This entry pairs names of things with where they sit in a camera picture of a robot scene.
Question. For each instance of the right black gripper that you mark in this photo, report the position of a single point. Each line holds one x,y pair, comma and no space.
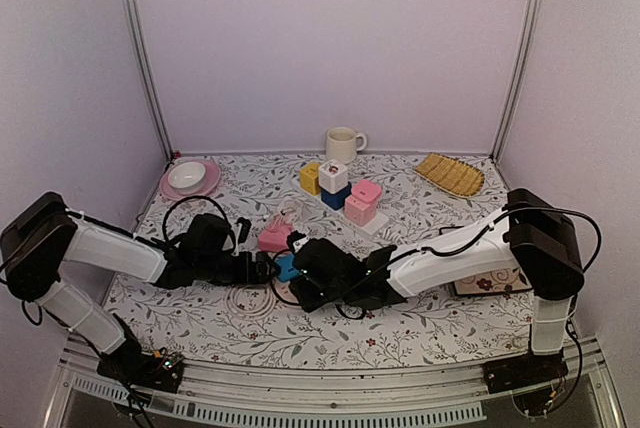
306,301

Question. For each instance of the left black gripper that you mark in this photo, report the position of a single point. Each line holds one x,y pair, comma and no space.
247,277

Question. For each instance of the blue plug adapter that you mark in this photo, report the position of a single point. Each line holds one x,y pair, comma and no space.
287,271

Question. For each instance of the round pink socket with cord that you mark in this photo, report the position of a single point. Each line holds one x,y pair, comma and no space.
258,302

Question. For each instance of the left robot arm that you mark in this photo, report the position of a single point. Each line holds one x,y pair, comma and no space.
49,233

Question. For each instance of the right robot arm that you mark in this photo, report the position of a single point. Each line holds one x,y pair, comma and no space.
526,234

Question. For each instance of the pink cube socket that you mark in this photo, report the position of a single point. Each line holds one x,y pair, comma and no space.
358,211

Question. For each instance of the dark blue cube socket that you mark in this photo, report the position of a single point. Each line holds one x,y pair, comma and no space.
336,201

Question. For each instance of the pink plug adapter on top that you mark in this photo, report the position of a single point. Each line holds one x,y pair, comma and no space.
366,191

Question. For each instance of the yellow cube socket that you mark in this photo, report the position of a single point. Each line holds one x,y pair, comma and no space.
309,178

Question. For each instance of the white cube socket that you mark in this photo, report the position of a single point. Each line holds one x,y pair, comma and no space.
333,176

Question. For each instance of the pink flat power strip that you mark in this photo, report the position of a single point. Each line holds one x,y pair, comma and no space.
274,240

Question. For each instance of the floral table cloth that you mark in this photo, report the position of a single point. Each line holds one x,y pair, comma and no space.
436,327

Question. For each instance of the pink plate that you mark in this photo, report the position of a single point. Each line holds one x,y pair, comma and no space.
213,176

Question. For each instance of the white bowl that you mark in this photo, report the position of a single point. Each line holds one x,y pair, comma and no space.
187,177

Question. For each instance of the cream ceramic mug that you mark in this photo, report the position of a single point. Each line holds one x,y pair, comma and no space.
343,144

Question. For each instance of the yellow woven tray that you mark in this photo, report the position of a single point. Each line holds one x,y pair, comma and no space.
451,175

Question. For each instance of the floral square coaster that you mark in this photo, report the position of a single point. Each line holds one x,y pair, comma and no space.
497,282

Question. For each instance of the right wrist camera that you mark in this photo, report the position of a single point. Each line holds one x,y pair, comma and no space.
296,240

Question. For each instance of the white charger with cable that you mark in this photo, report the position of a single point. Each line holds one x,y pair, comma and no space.
287,213

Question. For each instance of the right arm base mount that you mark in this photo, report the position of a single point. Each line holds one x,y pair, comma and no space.
523,371

